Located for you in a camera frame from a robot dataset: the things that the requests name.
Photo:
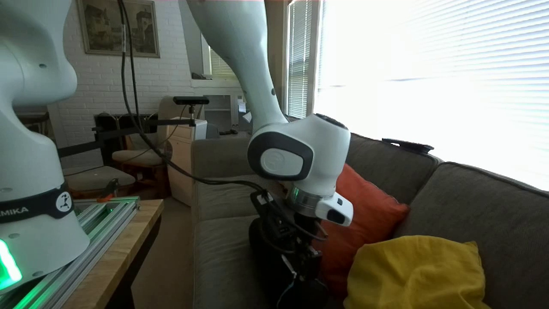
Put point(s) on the orange and black clamp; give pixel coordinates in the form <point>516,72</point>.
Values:
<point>109,189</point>

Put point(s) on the white shelf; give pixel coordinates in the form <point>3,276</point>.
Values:
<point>221,111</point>

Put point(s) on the orange pillow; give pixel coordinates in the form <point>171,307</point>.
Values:
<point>364,214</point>

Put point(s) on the small window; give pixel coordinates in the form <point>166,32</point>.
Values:
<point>218,64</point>

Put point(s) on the framed picture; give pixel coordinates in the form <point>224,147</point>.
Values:
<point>107,30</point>

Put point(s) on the camera on mount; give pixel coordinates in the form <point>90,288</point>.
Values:
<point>191,101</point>

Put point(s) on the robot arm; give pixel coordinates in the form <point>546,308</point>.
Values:
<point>266,77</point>

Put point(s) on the round cushioned stool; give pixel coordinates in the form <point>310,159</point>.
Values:
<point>96,177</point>

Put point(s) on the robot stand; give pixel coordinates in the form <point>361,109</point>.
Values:
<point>116,253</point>

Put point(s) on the black flat device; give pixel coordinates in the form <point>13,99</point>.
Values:
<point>407,145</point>

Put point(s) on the yellow pillow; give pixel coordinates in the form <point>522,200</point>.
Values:
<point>416,274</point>

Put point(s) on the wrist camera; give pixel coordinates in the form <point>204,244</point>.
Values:
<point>270,214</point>

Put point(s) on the window with blinds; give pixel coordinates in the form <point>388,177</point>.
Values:
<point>429,64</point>

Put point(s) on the wooden chair with cushion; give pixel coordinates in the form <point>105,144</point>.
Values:
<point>139,158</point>

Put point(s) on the black sausage pillow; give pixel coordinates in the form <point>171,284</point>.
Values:
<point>268,274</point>

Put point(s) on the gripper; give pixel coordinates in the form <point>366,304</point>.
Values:
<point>305,246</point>

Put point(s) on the grey sofa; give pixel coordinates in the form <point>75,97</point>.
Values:
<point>472,214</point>

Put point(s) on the black fireplace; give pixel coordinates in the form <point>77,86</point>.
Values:
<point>111,128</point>

